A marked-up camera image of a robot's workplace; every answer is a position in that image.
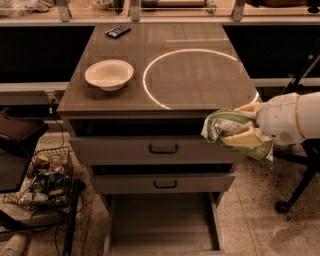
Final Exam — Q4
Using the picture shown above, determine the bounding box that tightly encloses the white paper bowl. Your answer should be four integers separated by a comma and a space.
85, 60, 134, 91

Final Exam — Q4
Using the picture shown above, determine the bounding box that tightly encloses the white shoe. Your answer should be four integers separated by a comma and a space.
0, 234, 27, 256

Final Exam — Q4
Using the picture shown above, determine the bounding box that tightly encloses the top grey drawer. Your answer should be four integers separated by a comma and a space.
70, 136, 244, 165

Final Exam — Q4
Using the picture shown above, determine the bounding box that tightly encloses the dark brown chair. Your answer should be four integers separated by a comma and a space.
0, 107, 48, 193

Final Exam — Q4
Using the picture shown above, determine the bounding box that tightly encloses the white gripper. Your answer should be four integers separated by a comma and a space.
221, 93, 303, 147

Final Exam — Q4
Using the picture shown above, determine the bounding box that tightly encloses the dark blue snack packet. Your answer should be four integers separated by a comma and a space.
105, 25, 131, 39

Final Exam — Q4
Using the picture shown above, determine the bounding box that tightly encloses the black floor cable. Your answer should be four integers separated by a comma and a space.
0, 106, 86, 256

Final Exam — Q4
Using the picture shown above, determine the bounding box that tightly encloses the grey drawer cabinet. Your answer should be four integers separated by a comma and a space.
56, 22, 267, 256

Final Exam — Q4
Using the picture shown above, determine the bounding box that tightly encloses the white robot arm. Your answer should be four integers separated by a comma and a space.
222, 92, 320, 147

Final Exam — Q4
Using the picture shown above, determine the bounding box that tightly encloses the green jalapeno chip bag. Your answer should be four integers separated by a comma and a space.
201, 109, 273, 165

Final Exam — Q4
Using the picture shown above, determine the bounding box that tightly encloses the open bottom drawer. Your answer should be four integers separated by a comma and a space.
103, 193, 223, 256

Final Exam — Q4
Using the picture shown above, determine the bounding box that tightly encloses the wire basket of snacks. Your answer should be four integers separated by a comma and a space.
2, 147, 73, 211

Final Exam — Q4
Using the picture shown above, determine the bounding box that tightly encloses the black office chair base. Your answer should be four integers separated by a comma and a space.
273, 36, 320, 215

